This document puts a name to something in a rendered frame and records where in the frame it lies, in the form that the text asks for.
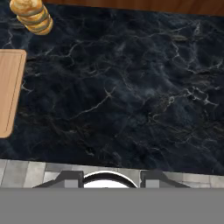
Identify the wooden cutting board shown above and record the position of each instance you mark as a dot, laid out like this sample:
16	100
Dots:
9	90

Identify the white and black round object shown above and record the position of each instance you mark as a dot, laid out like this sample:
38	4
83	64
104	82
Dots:
107	180

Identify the golden brown bread loaf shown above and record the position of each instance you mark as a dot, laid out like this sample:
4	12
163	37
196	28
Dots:
32	16

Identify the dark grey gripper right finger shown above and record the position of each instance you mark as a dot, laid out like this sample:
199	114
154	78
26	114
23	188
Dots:
151	178

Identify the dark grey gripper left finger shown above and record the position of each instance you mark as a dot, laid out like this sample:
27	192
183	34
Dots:
71	178

